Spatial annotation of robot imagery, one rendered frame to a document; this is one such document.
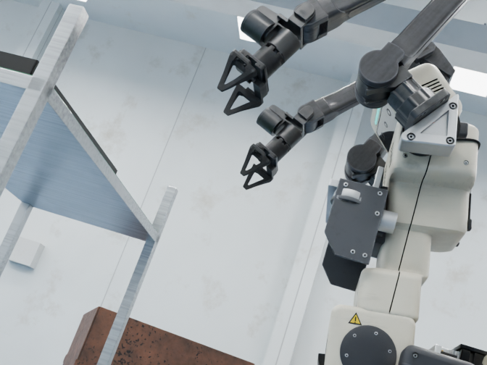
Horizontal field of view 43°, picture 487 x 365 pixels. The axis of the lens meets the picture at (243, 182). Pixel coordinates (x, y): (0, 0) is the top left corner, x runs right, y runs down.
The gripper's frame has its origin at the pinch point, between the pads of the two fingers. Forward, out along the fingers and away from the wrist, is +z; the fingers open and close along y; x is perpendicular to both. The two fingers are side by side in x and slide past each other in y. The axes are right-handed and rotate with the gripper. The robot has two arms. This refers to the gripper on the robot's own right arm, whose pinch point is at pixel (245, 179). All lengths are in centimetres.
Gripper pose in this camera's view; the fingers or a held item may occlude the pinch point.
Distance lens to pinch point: 166.8
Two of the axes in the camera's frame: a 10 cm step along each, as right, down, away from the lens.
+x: 7.1, 6.3, -3.2
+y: -0.8, -3.8, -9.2
